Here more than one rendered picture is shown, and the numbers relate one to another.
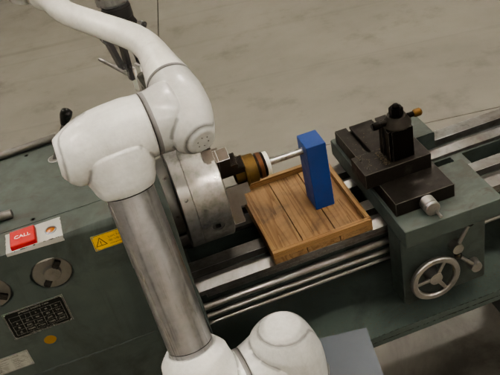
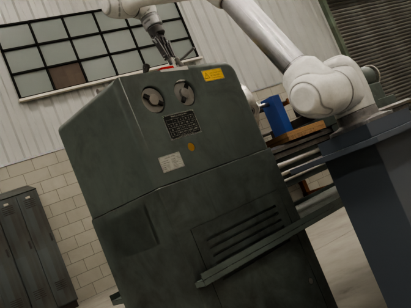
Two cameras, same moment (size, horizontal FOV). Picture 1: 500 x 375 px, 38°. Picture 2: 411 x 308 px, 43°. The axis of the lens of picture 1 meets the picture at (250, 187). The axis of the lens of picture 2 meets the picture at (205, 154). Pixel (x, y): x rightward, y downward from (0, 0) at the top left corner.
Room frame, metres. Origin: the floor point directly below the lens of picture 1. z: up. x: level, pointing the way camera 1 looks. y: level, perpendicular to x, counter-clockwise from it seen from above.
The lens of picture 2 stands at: (-0.24, 1.57, 0.78)
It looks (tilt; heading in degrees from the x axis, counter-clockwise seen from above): 4 degrees up; 327
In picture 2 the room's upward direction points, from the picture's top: 22 degrees counter-clockwise
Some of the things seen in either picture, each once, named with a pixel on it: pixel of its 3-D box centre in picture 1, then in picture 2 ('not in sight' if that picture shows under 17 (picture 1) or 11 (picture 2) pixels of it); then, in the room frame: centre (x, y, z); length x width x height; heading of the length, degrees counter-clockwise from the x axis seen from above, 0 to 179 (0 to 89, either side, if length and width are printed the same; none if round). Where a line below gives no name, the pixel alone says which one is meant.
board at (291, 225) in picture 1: (301, 206); (279, 142); (1.71, -0.14, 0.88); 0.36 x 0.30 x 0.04; 10
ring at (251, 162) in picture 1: (248, 168); not in sight; (1.68, -0.01, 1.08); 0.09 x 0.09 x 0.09; 10
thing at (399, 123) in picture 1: (396, 119); not in sight; (1.68, -0.44, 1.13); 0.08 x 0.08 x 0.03
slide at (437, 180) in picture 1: (390, 161); (310, 118); (1.74, -0.43, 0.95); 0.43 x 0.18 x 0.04; 10
